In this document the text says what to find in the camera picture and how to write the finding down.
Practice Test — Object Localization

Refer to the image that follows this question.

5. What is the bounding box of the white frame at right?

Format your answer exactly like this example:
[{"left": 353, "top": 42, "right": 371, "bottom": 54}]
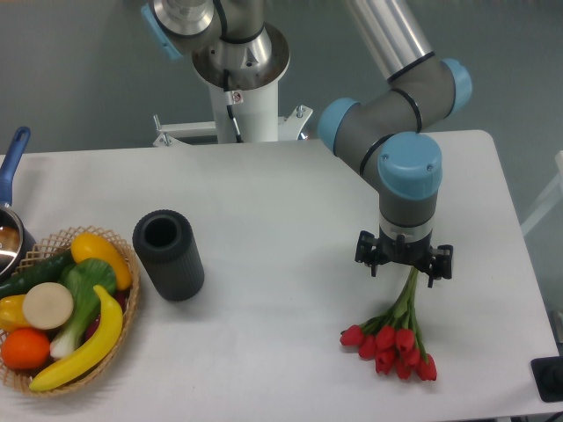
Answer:
[{"left": 521, "top": 150, "right": 562, "bottom": 236}]

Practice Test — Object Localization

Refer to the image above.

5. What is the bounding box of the yellow bell pepper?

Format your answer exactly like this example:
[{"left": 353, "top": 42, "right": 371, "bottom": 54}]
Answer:
[{"left": 0, "top": 295, "right": 31, "bottom": 332}]

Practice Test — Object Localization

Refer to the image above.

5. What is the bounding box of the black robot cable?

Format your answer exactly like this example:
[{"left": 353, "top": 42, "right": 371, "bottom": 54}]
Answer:
[{"left": 222, "top": 68, "right": 245, "bottom": 143}]

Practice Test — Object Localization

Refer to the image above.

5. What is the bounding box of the dark grey ribbed vase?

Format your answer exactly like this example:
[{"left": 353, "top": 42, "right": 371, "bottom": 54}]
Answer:
[{"left": 133, "top": 209, "right": 205, "bottom": 302}]

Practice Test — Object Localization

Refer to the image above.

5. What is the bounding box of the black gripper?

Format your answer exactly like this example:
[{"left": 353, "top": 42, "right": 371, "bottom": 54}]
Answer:
[{"left": 355, "top": 230, "right": 454, "bottom": 287}]

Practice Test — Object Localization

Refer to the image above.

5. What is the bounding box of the yellow banana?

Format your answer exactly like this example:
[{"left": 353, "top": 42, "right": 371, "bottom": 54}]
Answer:
[{"left": 29, "top": 285, "right": 123, "bottom": 392}]

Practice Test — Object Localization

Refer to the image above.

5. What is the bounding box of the woven wicker basket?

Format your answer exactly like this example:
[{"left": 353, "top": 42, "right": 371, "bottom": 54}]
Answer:
[{"left": 1, "top": 226, "right": 140, "bottom": 397}]

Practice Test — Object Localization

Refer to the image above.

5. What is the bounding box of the black device at edge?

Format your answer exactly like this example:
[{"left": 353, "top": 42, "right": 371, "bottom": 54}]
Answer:
[{"left": 530, "top": 356, "right": 562, "bottom": 403}]

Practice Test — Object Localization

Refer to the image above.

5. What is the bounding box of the red tulip bouquet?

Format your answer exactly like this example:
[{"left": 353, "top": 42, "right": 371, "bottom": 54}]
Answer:
[{"left": 340, "top": 268, "right": 437, "bottom": 382}]

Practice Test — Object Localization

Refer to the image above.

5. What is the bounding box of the dark red fruit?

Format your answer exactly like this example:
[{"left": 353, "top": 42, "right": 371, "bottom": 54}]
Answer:
[{"left": 84, "top": 291, "right": 128, "bottom": 341}]

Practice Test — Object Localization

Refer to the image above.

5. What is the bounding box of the orange fruit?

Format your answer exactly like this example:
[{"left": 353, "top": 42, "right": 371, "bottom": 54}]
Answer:
[{"left": 1, "top": 328, "right": 50, "bottom": 370}]

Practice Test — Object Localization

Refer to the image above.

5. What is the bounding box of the yellow lemon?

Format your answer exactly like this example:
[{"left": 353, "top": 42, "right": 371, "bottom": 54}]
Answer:
[{"left": 70, "top": 232, "right": 133, "bottom": 291}]

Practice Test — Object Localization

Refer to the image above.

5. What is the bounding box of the green cucumber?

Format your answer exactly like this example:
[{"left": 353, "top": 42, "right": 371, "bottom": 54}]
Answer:
[{"left": 1, "top": 249, "right": 74, "bottom": 299}]

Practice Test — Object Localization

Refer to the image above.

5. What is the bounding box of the blue handled steel pot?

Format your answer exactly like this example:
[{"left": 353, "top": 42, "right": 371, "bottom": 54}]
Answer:
[{"left": 1, "top": 127, "right": 35, "bottom": 281}]

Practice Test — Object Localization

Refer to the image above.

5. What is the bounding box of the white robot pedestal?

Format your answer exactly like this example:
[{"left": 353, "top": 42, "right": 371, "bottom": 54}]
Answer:
[{"left": 151, "top": 21, "right": 314, "bottom": 148}]

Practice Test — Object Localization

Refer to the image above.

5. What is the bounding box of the green bok choy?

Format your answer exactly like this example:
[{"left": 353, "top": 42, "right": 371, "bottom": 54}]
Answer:
[{"left": 50, "top": 258, "right": 116, "bottom": 360}]

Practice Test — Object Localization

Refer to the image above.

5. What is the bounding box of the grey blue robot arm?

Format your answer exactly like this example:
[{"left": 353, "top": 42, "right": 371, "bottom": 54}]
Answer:
[{"left": 142, "top": 1, "right": 472, "bottom": 280}]

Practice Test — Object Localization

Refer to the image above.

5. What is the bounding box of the beige round mushroom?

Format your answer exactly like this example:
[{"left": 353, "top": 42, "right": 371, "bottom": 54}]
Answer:
[{"left": 22, "top": 282, "right": 74, "bottom": 330}]

